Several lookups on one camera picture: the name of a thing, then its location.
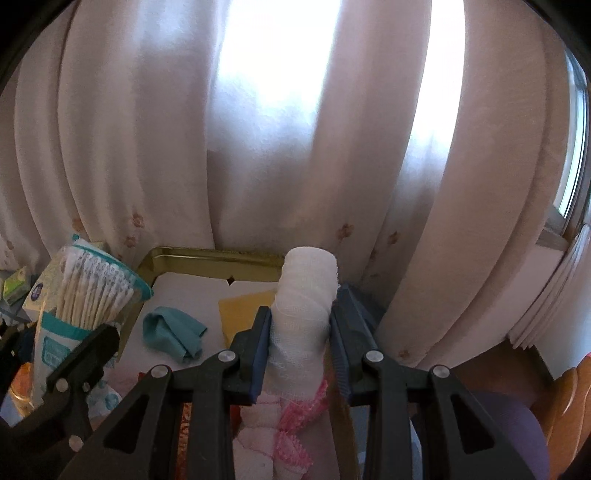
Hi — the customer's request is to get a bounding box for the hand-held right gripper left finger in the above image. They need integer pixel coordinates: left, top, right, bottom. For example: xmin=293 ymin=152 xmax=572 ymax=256
xmin=60 ymin=305 xmax=273 ymax=480

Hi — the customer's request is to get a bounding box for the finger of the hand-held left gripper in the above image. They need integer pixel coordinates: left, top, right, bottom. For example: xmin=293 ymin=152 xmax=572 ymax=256
xmin=0 ymin=318 xmax=38 ymax=372
xmin=0 ymin=323 xmax=122 ymax=480

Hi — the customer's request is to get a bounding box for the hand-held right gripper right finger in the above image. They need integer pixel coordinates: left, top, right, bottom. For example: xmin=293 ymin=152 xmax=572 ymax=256
xmin=329 ymin=282 xmax=527 ymax=480

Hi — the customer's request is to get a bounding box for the plastic pack of white pads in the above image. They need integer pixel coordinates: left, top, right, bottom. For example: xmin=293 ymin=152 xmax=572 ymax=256
xmin=34 ymin=234 xmax=155 ymax=416

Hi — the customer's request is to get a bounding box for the white gauze cloth pink trim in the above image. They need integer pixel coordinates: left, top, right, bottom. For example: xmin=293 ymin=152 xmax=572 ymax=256
xmin=231 ymin=246 xmax=340 ymax=480

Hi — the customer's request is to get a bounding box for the gold metal tray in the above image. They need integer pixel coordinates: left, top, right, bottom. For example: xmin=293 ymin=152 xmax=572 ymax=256
xmin=111 ymin=247 xmax=361 ymax=480

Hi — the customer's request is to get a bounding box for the round gold tin pink lid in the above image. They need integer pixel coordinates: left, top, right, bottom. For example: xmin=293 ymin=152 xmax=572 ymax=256
xmin=0 ymin=360 xmax=38 ymax=416

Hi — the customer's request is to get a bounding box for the yellow sponge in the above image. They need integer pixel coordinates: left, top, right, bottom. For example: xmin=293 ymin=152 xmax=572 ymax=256
xmin=218 ymin=290 xmax=278 ymax=350

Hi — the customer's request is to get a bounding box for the white tissue pack purple logo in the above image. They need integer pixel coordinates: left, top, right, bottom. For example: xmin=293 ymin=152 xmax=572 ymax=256
xmin=21 ymin=272 xmax=61 ymax=324

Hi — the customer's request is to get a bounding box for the small green packet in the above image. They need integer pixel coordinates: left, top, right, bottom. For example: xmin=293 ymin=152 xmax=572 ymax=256
xmin=2 ymin=267 xmax=33 ymax=306

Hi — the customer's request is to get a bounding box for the teal cloth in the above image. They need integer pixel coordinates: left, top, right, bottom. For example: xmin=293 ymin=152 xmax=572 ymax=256
xmin=142 ymin=306 xmax=208 ymax=363

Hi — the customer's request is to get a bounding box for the purple cushion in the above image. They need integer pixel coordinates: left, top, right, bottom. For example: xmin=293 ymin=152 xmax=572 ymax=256
xmin=411 ymin=388 xmax=551 ymax=480

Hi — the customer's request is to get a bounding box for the pale pink curtain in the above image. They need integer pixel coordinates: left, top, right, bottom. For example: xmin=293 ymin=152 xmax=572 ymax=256
xmin=0 ymin=0 xmax=578 ymax=370

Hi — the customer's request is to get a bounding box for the wooden chair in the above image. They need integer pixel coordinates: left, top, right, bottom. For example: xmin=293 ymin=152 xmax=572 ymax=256
xmin=531 ymin=353 xmax=591 ymax=480

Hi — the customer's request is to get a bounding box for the window frame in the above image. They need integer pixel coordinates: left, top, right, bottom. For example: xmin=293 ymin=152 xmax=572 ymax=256
xmin=536 ymin=58 xmax=591 ymax=252

